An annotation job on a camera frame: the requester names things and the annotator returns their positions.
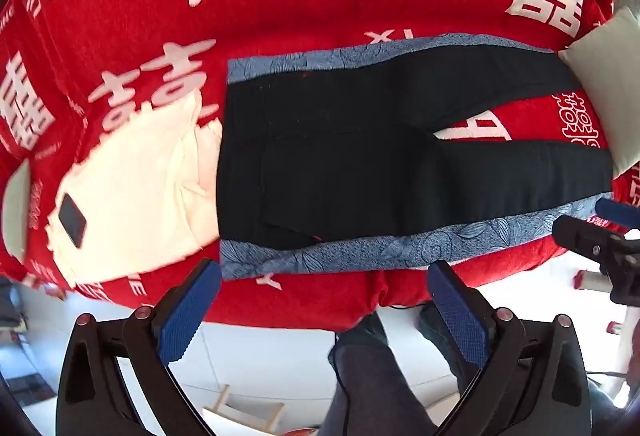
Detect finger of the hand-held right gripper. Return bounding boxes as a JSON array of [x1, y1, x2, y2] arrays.
[[595, 197, 640, 229], [552, 215, 632, 263]]

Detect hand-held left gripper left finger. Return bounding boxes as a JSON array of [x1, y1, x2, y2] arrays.
[[55, 258, 223, 436]]

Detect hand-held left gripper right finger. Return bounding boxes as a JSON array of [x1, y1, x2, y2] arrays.
[[427, 260, 593, 436]]

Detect black pants with blue trim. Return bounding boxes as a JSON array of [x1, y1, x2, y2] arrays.
[[216, 32, 615, 281]]

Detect wooden stool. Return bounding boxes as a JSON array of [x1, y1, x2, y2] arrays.
[[202, 383, 287, 436]]

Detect person's legs in grey trousers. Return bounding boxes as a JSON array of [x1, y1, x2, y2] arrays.
[[320, 313, 401, 436]]

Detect cream folded cloth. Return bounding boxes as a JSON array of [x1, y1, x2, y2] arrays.
[[47, 92, 223, 289]]

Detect black phone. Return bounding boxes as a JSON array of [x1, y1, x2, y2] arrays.
[[59, 195, 87, 248]]

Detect pale green pillow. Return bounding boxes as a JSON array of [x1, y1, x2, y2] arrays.
[[0, 159, 32, 262], [557, 7, 640, 178]]

